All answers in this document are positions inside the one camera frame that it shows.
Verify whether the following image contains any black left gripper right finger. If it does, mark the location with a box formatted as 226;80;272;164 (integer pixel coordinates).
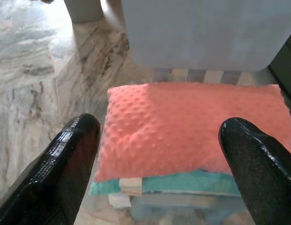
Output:
218;117;291;225

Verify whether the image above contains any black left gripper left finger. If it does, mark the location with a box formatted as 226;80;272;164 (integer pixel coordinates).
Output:
0;113;101;225

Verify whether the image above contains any pink dotted pillow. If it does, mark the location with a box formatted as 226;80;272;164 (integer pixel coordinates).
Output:
93;82;291;182

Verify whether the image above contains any teal fleece cloth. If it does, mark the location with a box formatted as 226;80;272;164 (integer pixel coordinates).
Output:
89;170;241;196

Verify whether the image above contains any dark furniture panel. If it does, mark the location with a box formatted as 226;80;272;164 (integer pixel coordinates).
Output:
268;29;291;103

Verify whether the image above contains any grey smooth furniture block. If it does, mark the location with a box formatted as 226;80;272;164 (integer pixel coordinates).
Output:
121;0;291;72

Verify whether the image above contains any grey round furniture base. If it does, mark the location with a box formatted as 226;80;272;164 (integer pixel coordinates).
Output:
63;0;104;24

